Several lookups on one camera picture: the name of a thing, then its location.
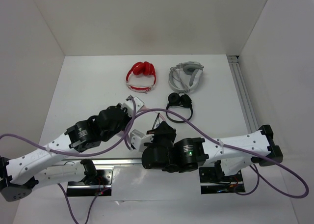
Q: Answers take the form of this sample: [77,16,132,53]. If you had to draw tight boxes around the thin black audio cable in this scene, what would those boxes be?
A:
[151,112,164,130]

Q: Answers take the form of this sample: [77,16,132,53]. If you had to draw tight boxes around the pink blue cat-ear headphones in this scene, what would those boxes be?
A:
[140,106,166,129]

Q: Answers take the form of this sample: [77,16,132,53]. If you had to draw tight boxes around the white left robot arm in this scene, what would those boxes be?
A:
[0,101,143,202]

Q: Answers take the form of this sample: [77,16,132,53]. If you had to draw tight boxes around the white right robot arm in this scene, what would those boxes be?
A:
[141,122,283,181]

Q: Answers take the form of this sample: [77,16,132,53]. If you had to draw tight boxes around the black on-ear headphones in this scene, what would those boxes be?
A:
[166,92,193,121]

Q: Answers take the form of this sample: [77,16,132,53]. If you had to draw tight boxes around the red headphones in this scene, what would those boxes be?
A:
[125,61,157,93]

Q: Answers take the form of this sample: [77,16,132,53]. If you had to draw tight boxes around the white grey gaming headset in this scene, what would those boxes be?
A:
[168,61,204,93]

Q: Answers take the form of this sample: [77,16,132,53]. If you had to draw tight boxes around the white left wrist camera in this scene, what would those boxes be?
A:
[121,95,145,117]

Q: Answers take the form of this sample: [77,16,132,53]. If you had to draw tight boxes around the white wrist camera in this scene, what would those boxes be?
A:
[130,130,154,153]
[121,95,145,117]

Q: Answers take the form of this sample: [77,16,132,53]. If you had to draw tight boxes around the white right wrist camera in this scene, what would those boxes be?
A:
[130,130,154,153]

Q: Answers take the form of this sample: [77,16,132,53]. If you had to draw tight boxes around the aluminium table edge rail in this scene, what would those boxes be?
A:
[49,156,221,168]

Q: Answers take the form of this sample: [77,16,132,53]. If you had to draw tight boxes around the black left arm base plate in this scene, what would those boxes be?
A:
[66,166,113,197]

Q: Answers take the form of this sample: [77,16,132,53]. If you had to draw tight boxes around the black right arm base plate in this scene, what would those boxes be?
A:
[199,167,246,195]

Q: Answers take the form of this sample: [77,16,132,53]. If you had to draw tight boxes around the aluminium side rail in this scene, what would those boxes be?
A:
[227,56,259,132]

